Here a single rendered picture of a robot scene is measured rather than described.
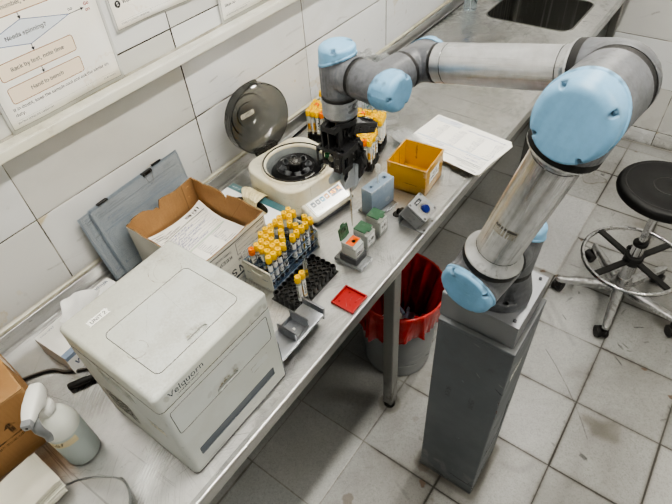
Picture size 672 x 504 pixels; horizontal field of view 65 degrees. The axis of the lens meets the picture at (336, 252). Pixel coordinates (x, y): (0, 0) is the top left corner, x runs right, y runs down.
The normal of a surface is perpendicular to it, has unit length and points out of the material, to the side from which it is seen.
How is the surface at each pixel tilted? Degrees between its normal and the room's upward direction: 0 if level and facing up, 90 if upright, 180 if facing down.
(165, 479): 0
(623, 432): 0
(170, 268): 0
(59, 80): 92
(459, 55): 45
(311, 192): 90
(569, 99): 81
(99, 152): 90
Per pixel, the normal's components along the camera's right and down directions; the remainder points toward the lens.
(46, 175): 0.81, 0.39
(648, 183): -0.01, -0.70
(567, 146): -0.65, 0.45
